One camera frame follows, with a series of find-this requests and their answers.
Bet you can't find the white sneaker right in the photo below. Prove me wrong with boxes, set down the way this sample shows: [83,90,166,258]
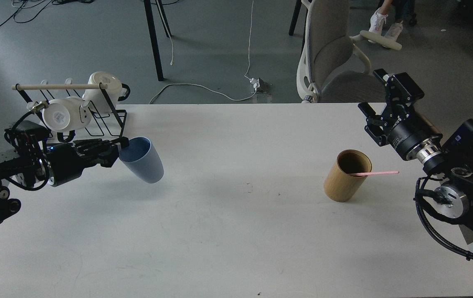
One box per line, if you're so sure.
[384,22,403,42]

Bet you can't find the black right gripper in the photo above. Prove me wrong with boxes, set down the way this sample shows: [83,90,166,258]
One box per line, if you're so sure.
[358,69,442,162]

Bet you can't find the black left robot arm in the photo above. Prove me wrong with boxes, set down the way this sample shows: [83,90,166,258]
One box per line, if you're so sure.
[0,120,129,223]

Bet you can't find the white mug front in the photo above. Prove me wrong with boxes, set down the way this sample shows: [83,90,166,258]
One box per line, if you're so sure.
[43,96,92,133]

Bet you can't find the bamboo cylindrical holder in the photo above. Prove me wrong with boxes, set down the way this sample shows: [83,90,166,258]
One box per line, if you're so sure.
[324,149,372,202]

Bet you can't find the white mug rear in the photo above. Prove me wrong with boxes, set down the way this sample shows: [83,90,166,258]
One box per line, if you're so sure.
[82,72,122,114]

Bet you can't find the white sneaker left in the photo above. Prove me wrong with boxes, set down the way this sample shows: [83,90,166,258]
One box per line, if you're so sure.
[369,9,388,35]

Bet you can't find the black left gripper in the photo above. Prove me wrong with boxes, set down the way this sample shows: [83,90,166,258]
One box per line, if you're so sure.
[46,138,130,187]

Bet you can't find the white mug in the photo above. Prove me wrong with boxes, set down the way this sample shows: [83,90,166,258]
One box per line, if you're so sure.
[82,72,122,114]
[43,96,92,133]

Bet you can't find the grey office chair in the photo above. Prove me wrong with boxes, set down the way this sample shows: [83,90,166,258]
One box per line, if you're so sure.
[296,0,401,103]

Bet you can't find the black floor cables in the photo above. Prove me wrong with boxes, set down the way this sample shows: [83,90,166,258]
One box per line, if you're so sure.
[0,0,96,49]

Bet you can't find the pink chopstick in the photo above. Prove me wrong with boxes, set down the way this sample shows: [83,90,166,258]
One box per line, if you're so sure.
[349,171,400,177]

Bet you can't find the black wire mug rack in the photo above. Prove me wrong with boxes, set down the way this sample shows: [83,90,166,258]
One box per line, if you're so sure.
[12,76,130,142]

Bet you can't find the black table legs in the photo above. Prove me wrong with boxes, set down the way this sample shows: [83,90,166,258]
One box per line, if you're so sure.
[142,0,172,82]

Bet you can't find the blue cup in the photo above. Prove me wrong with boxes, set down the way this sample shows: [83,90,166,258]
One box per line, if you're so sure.
[119,137,164,184]

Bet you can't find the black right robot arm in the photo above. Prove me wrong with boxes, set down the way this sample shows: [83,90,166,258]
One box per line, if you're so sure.
[358,69,473,260]

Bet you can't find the white sneaker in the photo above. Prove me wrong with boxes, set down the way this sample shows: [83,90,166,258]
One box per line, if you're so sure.
[369,9,388,35]
[384,22,403,42]

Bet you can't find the white cable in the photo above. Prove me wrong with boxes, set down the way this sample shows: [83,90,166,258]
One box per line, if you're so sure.
[149,0,258,104]

